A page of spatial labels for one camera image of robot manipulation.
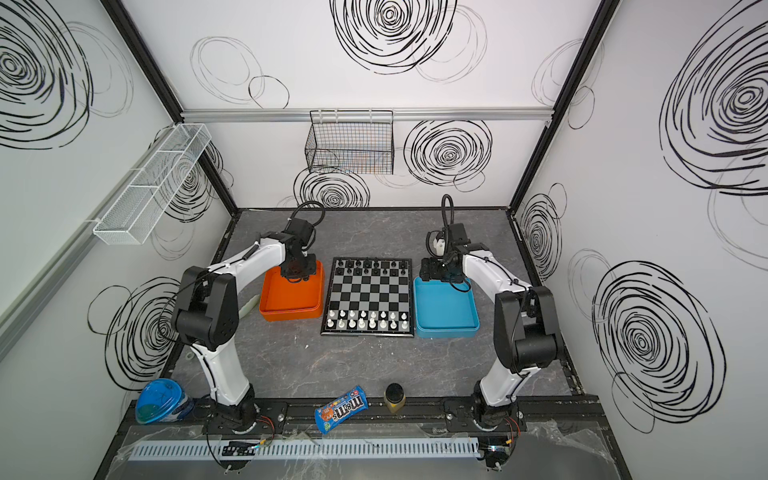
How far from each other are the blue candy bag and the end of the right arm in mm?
361

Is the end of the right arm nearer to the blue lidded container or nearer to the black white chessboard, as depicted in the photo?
the black white chessboard

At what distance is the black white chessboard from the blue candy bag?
0.56 feet

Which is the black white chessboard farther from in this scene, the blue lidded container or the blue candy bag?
the blue lidded container

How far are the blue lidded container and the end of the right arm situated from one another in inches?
26.7

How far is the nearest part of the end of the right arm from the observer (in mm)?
689

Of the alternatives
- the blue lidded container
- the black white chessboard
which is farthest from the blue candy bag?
the blue lidded container

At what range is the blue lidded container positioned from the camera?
670 mm

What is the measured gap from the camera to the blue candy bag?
0.74 meters

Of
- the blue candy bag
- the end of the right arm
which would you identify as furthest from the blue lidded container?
the end of the right arm

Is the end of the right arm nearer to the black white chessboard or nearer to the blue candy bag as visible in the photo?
the black white chessboard

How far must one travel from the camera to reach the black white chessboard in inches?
34.8

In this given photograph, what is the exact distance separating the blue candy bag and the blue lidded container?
0.32 m

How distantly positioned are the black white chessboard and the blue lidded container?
366 mm

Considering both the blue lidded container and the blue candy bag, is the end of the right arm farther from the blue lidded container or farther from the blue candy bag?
the blue lidded container
